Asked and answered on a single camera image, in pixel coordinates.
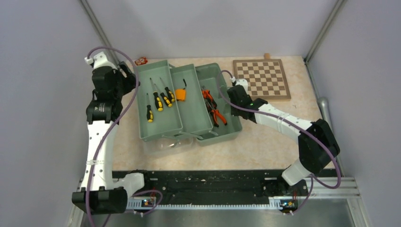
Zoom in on green plastic toolbox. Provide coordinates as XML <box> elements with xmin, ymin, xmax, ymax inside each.
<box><xmin>136</xmin><ymin>60</ymin><xmax>243</xmax><ymax>154</ymax></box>

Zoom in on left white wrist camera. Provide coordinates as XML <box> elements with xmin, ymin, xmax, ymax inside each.
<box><xmin>84</xmin><ymin>52</ymin><xmax>117</xmax><ymax>70</ymax></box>

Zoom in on large black yellow screwdriver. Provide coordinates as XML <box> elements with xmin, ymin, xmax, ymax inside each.
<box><xmin>149</xmin><ymin>78</ymin><xmax>163</xmax><ymax>112</ymax></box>

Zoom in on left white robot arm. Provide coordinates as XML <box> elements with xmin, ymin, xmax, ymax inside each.
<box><xmin>71</xmin><ymin>62</ymin><xmax>152</xmax><ymax>215</ymax></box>

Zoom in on wooden chessboard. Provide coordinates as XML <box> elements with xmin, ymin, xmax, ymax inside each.
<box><xmin>233</xmin><ymin>59</ymin><xmax>291</xmax><ymax>101</ymax></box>

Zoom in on orange tape measure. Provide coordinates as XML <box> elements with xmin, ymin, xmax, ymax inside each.
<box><xmin>175</xmin><ymin>79</ymin><xmax>187</xmax><ymax>102</ymax></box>

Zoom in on orange combination pliers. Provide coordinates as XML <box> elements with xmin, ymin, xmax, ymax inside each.
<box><xmin>202</xmin><ymin>89</ymin><xmax>217</xmax><ymax>109</ymax></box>

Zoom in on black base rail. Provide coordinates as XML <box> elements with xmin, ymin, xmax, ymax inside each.
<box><xmin>113</xmin><ymin>170</ymin><xmax>309</xmax><ymax>208</ymax></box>

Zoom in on grey metal flashlight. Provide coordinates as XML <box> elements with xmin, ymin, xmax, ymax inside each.
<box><xmin>317</xmin><ymin>97</ymin><xmax>332</xmax><ymax>128</ymax></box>

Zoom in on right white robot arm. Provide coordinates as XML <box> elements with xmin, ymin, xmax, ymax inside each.
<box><xmin>227</xmin><ymin>85</ymin><xmax>341</xmax><ymax>195</ymax></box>

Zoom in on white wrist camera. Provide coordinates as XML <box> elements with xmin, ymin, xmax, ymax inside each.
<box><xmin>84</xmin><ymin>52</ymin><xmax>117</xmax><ymax>70</ymax></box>
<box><xmin>230</xmin><ymin>77</ymin><xmax>248</xmax><ymax>90</ymax></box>

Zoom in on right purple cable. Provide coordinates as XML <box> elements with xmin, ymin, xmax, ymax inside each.
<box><xmin>216</xmin><ymin>70</ymin><xmax>342</xmax><ymax>215</ymax></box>

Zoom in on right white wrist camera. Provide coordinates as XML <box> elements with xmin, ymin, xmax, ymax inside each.
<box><xmin>230</xmin><ymin>77</ymin><xmax>248</xmax><ymax>90</ymax></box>

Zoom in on red small toy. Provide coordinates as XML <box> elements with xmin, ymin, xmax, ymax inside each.
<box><xmin>134</xmin><ymin>57</ymin><xmax>148</xmax><ymax>66</ymax></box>

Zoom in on orange long nose pliers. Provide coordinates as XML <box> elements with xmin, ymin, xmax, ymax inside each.
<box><xmin>206</xmin><ymin>101</ymin><xmax>227</xmax><ymax>128</ymax></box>

